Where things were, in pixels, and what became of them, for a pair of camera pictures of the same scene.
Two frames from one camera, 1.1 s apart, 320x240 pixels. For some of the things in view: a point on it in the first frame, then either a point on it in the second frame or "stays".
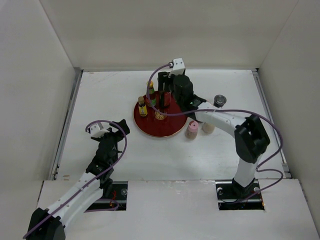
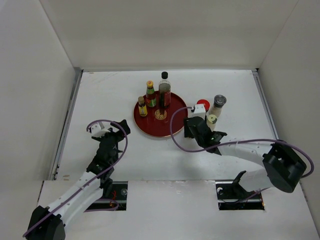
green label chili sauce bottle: (152, 96) stays
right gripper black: (163, 78) -> (187, 131)
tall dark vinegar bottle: (165, 98) stays
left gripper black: (118, 134) stays
